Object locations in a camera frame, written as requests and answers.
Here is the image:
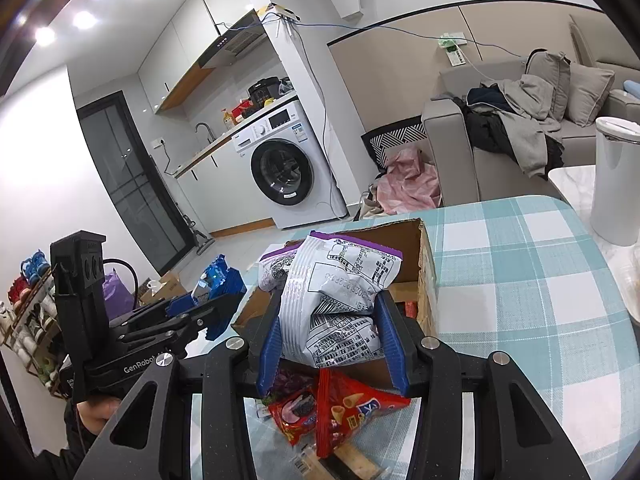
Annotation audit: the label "red cookie packet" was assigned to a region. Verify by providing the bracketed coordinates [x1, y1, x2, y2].
[267, 390, 321, 448]

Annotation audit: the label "upright vacuum cleaner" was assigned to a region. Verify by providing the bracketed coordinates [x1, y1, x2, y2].
[181, 212, 216, 256]

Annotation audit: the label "white washing machine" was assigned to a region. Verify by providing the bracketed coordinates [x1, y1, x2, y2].
[231, 99, 348, 231]

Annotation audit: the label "shoe rack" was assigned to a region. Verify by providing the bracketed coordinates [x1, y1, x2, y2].
[0, 250, 73, 391]

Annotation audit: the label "light grey pillow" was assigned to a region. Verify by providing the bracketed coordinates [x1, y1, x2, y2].
[565, 62, 616, 128]

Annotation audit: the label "dark grey pillow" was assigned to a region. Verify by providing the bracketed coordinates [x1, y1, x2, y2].
[525, 49, 572, 121]

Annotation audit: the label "black white patterned basket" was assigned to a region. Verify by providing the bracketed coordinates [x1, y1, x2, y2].
[361, 116, 428, 173]

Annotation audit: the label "white cylindrical kettle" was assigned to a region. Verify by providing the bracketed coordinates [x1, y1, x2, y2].
[590, 116, 640, 247]

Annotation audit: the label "grey white snack packet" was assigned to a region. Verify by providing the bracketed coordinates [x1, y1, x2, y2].
[257, 240, 303, 293]

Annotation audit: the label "white router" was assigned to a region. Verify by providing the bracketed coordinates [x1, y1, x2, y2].
[257, 4, 301, 23]

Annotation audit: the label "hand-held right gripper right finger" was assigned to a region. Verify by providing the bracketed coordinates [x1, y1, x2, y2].
[375, 290, 591, 480]

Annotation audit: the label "brown cardboard box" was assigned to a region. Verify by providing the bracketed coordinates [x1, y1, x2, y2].
[231, 217, 441, 392]

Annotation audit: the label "red cone snack packet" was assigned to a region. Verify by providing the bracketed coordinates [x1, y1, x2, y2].
[314, 367, 413, 461]

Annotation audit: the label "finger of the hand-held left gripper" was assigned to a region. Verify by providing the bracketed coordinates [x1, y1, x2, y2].
[107, 294, 201, 332]
[120, 291, 246, 358]

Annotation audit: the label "purple bag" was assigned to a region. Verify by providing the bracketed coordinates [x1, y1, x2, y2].
[102, 269, 136, 321]

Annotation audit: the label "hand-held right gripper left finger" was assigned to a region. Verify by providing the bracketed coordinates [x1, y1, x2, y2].
[74, 287, 286, 480]

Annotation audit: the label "white snack packet purple edge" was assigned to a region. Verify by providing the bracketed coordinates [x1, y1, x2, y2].
[279, 230, 403, 370]

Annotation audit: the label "white kitchen cabinets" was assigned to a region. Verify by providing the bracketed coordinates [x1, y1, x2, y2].
[137, 0, 256, 113]
[172, 132, 276, 236]

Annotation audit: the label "pink plastic bag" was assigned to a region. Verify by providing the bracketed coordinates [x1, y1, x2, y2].
[375, 145, 443, 216]

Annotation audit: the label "white upper kitchen cabinets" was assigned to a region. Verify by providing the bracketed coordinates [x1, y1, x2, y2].
[137, 0, 256, 113]

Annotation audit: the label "black framed glass door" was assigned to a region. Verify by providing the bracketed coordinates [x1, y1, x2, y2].
[76, 90, 193, 271]

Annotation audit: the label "blue snack packet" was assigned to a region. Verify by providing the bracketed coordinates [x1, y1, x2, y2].
[191, 254, 247, 341]

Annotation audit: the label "black rice cooker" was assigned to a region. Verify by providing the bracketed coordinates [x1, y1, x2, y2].
[248, 76, 282, 106]

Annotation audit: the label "white lower kitchen cabinets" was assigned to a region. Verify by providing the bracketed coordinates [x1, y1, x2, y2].
[172, 132, 276, 236]

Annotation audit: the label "pile of clothes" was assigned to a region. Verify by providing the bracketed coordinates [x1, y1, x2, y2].
[462, 75, 566, 181]

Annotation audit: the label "person's left hand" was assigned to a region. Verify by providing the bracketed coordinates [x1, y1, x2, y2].
[75, 396, 121, 433]

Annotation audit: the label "pair of blue shoes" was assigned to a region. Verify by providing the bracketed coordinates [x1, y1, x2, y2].
[21, 251, 51, 286]

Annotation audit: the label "grey sofa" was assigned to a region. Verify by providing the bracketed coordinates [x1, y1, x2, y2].
[421, 15, 640, 208]

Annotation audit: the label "person's left forearm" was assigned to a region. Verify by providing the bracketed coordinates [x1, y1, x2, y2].
[30, 400, 101, 480]

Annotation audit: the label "black range hood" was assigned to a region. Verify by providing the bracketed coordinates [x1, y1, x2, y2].
[197, 10, 268, 68]

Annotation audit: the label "small cardboard box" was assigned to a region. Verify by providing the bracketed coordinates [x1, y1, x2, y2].
[137, 272, 188, 306]

